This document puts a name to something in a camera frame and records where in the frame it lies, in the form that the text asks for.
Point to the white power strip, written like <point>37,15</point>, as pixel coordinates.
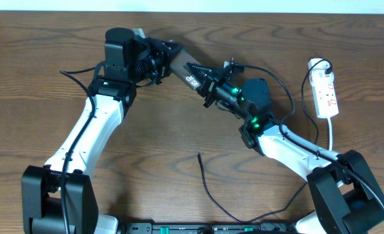
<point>321,79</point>

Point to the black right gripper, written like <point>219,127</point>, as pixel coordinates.
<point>208,82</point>

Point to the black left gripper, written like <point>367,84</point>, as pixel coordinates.
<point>164,53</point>

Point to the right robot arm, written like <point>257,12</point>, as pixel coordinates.
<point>345,193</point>

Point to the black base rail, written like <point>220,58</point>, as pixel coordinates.
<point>148,228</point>

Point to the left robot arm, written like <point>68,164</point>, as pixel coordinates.
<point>58,197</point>

